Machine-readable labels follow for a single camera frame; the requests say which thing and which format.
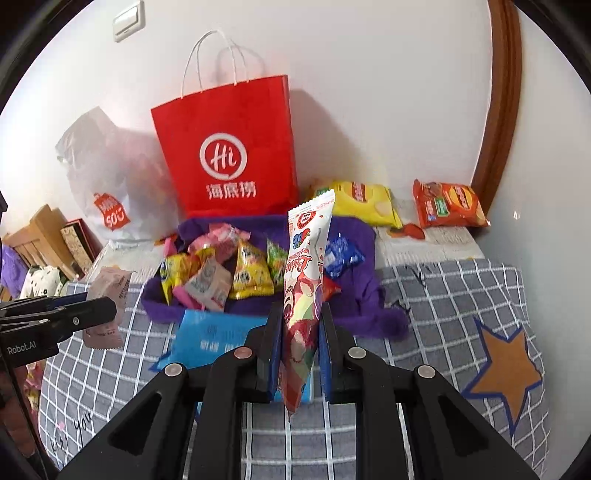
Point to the blue snack packet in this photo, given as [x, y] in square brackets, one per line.
[344, 254]

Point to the small flat red packet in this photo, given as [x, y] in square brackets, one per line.
[408, 230]

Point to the white quilted mattress pad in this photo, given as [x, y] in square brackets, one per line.
[443, 244]

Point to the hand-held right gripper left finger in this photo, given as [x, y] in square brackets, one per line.
[278, 350]

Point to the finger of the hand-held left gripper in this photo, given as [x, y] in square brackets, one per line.
[83, 316]
[46, 303]

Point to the long strawberry print snack packet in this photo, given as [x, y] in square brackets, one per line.
[302, 286]

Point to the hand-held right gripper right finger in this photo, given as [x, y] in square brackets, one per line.
[324, 355]

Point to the purple cloth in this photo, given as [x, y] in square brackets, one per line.
[360, 277]

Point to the yellow black print snack packet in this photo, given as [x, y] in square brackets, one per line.
[251, 272]

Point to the orange chips bag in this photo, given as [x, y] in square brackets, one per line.
[450, 203]

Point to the white plastic bag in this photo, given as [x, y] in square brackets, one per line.
[115, 175]

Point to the blue tissue pack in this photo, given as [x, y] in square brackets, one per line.
[207, 337]

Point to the patterned box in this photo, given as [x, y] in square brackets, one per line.
[78, 247]

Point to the beige snack packet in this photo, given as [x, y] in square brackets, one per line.
[108, 286]

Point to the yellow chips bag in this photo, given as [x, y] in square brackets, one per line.
[364, 198]

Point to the lilac garment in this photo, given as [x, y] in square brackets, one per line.
[11, 270]

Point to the brown wooden door frame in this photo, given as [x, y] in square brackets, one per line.
[501, 92]

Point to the white light switch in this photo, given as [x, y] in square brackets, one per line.
[128, 21]

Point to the green snack packet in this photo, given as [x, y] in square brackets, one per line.
[277, 263]

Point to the grey checked blanket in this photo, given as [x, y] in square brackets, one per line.
[438, 295]

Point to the wooden headboard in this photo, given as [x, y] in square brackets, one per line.
[41, 230]

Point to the white spotted cloth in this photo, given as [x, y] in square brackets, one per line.
[41, 281]

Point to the red paper bag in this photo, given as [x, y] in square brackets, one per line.
[254, 129]

